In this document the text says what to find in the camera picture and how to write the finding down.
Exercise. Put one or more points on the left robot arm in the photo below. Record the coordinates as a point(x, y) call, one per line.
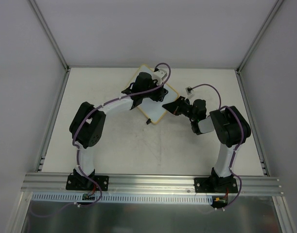
point(87, 126)

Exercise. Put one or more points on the right aluminium frame post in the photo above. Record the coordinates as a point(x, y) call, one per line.
point(265, 25)

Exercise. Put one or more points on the aluminium front rail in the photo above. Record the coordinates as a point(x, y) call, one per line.
point(151, 184)

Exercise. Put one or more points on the aluminium frame post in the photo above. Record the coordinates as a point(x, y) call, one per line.
point(43, 23)
point(265, 25)

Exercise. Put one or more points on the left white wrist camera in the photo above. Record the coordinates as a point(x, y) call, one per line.
point(159, 75)

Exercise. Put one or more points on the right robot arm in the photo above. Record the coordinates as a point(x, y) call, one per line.
point(231, 129)

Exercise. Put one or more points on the black whiteboard eraser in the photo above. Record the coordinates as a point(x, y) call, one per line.
point(162, 94)

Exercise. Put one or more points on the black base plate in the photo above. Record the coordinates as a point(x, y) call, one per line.
point(83, 184)
point(208, 185)

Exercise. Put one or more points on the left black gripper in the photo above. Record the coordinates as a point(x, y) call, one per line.
point(157, 92)

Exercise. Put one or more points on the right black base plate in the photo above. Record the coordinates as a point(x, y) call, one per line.
point(208, 185)

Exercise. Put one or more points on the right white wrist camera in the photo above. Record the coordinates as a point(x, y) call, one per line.
point(189, 91)

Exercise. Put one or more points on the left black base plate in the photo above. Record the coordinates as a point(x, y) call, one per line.
point(83, 184)

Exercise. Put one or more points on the white whiteboard yellow frame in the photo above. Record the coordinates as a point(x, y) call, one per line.
point(153, 110)

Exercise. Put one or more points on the left aluminium frame post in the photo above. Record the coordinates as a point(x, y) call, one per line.
point(43, 23)

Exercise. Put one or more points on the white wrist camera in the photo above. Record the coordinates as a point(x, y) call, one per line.
point(189, 91)
point(159, 75)

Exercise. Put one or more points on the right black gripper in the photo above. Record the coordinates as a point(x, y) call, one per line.
point(182, 107)

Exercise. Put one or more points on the white slotted cable duct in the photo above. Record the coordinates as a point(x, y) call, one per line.
point(123, 198)

